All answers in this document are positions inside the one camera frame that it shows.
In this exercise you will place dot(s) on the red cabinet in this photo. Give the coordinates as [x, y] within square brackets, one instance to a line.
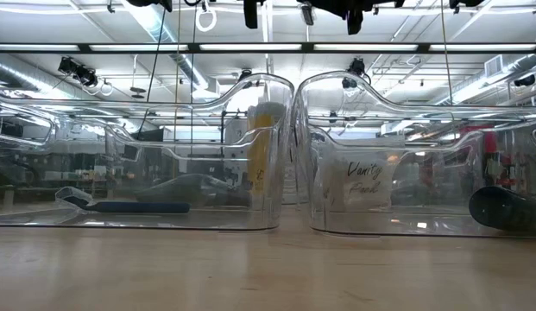
[489, 140]

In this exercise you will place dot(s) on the dark blue tube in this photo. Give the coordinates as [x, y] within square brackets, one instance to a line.
[505, 209]

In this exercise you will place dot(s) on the white vanity pack pouch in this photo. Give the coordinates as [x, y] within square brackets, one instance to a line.
[362, 194]

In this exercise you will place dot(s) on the red equipment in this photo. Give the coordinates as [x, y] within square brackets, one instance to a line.
[507, 173]

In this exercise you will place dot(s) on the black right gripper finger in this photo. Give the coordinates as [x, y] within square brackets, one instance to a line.
[355, 23]

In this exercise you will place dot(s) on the black beam with light strips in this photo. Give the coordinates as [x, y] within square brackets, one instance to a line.
[423, 47]

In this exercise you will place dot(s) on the black ceiling camera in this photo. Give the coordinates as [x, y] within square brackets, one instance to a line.
[77, 71]
[525, 80]

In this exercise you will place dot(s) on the yellow canister with white lid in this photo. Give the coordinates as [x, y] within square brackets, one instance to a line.
[263, 147]

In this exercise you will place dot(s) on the small black ceiling fixture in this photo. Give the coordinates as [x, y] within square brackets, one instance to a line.
[245, 75]

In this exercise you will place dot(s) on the blue razor with clear cap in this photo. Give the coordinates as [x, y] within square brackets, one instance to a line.
[142, 207]

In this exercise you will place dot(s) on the black hanging camera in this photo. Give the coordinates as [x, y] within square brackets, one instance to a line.
[357, 67]

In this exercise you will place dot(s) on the clear plastic bin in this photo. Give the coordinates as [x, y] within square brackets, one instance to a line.
[444, 224]
[34, 218]

